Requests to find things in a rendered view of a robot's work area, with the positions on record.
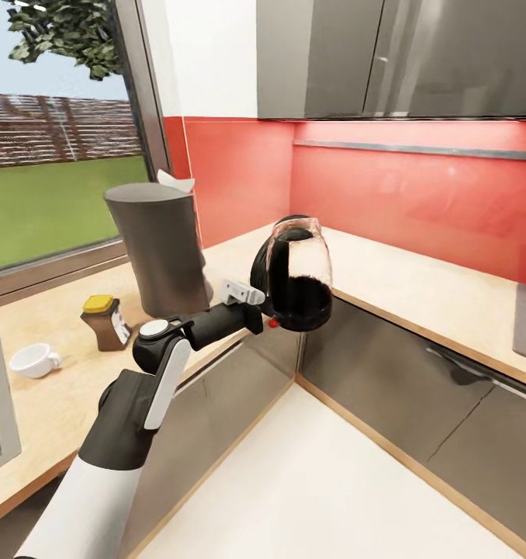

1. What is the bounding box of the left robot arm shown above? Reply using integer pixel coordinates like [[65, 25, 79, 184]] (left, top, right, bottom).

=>
[[13, 278, 277, 559]]

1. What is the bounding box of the bottle of coffee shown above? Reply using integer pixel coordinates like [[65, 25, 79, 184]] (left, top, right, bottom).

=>
[[81, 294, 133, 352]]

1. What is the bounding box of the electric kettle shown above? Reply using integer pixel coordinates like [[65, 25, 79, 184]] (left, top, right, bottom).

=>
[[250, 215, 334, 333]]

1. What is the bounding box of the paper coffee filter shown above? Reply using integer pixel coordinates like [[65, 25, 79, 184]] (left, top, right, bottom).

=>
[[157, 170, 196, 193]]

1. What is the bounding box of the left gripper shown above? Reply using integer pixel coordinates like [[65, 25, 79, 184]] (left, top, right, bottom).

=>
[[206, 294, 277, 342]]

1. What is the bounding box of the coffee cup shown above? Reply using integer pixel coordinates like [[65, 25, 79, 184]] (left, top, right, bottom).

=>
[[9, 342, 63, 378]]

